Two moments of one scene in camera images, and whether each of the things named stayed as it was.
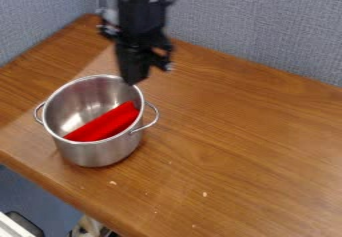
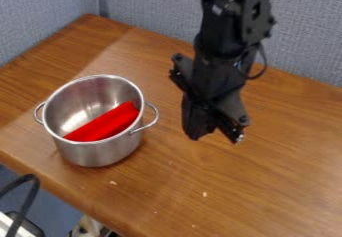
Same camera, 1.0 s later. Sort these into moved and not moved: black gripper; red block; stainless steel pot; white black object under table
Moved: black gripper
Not moved: white black object under table; red block; stainless steel pot
